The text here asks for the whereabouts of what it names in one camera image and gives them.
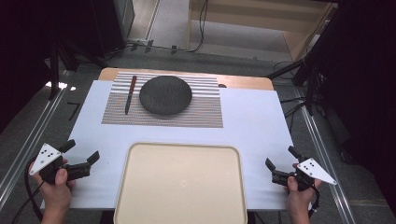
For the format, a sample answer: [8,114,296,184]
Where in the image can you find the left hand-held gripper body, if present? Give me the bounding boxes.
[28,142,75,186]

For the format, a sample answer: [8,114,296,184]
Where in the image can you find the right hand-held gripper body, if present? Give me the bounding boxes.
[288,157,338,192]

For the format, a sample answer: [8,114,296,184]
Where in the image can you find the person's right hand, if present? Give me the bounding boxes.
[285,162,322,218]

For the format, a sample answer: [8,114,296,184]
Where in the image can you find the person's left hand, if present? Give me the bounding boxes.
[29,158,77,217]

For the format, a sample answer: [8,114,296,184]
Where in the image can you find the white table sheet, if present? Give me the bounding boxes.
[40,79,301,211]

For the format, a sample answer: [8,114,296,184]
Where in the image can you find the black tripod stand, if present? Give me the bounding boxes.
[265,57,321,117]

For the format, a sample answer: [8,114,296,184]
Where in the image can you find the wooden table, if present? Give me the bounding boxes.
[97,66,275,91]

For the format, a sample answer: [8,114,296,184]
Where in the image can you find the beige plastic tray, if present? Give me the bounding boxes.
[113,142,248,224]

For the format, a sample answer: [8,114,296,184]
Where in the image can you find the dark curtain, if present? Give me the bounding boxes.
[0,0,94,134]
[306,0,396,216]

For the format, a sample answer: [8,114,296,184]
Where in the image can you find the striped placemat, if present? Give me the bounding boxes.
[101,71,224,129]

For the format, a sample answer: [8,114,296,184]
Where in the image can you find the dark round plate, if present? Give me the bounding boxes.
[138,75,193,117]

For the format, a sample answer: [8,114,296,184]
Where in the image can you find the dark cabinet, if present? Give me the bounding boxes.
[89,0,136,60]

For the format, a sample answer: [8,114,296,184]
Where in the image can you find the light wooden shelf unit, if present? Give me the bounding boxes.
[186,0,340,63]

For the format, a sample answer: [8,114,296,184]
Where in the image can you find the metal floor rail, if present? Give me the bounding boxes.
[292,86,358,224]
[0,69,77,203]

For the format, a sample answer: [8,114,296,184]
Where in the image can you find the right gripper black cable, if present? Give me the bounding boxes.
[307,186,321,219]

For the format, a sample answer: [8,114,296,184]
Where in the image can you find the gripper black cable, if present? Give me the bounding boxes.
[307,186,321,219]
[10,157,47,224]

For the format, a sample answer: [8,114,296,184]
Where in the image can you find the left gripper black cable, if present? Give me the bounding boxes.
[10,157,47,224]

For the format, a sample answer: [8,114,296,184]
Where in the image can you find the black angled floor bracket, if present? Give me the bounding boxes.
[66,101,82,122]

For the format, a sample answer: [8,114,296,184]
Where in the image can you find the black floor cables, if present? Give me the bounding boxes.
[273,60,309,133]

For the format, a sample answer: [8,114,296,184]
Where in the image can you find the red-handled knife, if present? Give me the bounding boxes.
[124,75,138,116]

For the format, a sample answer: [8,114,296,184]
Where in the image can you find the black hanging cable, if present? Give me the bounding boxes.
[186,0,210,54]

